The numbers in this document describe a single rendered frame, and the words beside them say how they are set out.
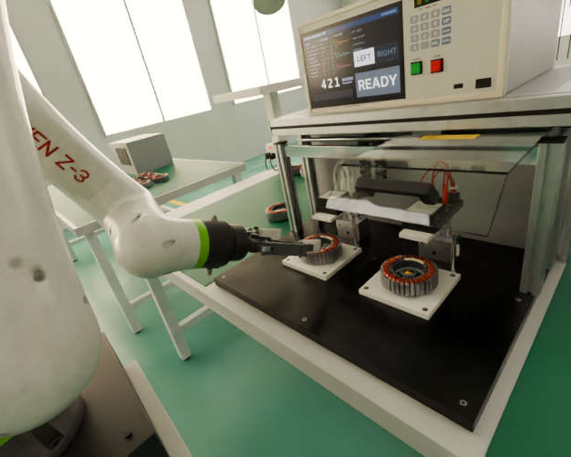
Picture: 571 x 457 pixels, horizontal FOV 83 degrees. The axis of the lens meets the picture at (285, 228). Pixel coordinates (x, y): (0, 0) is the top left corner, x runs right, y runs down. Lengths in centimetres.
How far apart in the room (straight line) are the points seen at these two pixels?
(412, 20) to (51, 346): 71
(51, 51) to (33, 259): 490
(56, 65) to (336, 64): 457
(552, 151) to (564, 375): 33
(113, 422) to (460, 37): 79
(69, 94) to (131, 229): 463
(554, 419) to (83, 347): 56
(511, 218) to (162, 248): 73
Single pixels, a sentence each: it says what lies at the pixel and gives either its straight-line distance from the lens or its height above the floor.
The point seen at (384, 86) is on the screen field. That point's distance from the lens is 76.
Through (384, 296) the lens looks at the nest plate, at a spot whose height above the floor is 78.
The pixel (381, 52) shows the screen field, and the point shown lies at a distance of 76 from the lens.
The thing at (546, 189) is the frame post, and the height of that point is 97.
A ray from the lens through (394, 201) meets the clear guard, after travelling 48.
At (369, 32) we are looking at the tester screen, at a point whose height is 126.
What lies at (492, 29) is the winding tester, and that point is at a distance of 68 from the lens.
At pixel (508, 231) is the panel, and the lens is 89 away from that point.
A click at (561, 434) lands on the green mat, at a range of 59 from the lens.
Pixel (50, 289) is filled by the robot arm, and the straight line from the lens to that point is 34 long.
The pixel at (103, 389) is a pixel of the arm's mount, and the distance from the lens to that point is 61.
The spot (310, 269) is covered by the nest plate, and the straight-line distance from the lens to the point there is 80.
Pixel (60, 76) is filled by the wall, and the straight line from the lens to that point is 515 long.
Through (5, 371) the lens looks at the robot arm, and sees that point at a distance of 33.
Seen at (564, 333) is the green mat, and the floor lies 75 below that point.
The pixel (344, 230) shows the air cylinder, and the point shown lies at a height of 79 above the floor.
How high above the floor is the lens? 121
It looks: 24 degrees down
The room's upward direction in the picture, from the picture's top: 12 degrees counter-clockwise
